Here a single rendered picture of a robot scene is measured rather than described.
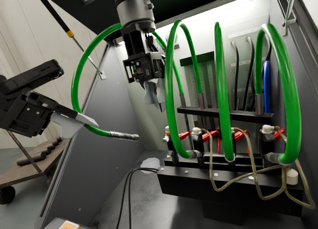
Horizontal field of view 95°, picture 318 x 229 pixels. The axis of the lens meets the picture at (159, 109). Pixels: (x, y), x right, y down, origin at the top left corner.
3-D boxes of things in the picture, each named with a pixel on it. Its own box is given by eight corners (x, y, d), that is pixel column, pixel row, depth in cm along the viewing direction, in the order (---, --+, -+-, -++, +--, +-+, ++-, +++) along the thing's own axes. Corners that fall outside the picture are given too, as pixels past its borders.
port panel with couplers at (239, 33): (232, 110, 59) (224, 25, 50) (231, 108, 61) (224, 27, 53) (271, 108, 53) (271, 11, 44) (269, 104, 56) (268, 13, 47)
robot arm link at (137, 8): (129, 15, 37) (158, 2, 33) (134, 35, 38) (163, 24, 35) (109, 8, 31) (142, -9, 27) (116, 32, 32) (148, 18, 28)
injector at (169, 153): (175, 196, 47) (160, 139, 41) (179, 184, 52) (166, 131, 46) (183, 198, 46) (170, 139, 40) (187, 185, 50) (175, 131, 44)
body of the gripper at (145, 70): (128, 86, 34) (111, 30, 31) (145, 80, 41) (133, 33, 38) (158, 81, 31) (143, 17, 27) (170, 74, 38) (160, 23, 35)
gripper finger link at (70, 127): (88, 146, 34) (45, 130, 31) (101, 122, 35) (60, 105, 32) (87, 147, 31) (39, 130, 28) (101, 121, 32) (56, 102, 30)
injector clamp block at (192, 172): (166, 209, 49) (156, 172, 45) (175, 186, 58) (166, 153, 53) (300, 239, 35) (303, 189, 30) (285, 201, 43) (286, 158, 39)
